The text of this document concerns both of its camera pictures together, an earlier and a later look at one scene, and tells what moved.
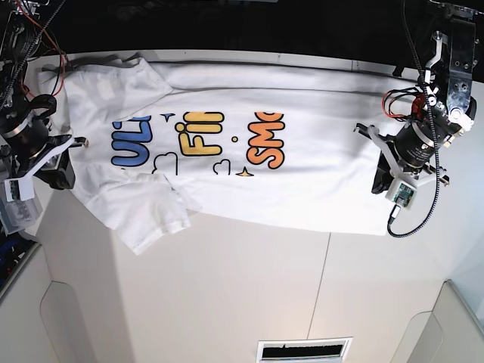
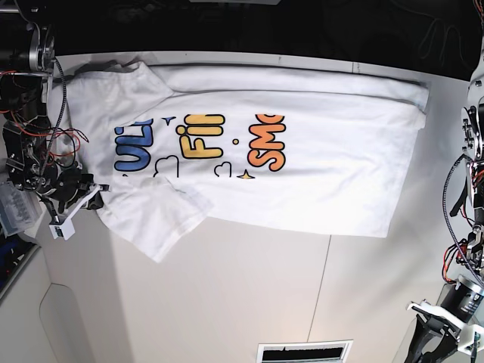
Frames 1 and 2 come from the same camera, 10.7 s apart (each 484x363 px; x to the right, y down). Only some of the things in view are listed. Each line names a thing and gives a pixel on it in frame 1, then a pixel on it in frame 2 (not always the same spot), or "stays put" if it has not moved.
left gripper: (23, 150) to (73, 190)
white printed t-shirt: (166, 140) stays put
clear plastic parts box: (14, 215) stays put
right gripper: (410, 153) to (462, 306)
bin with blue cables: (16, 250) stays put
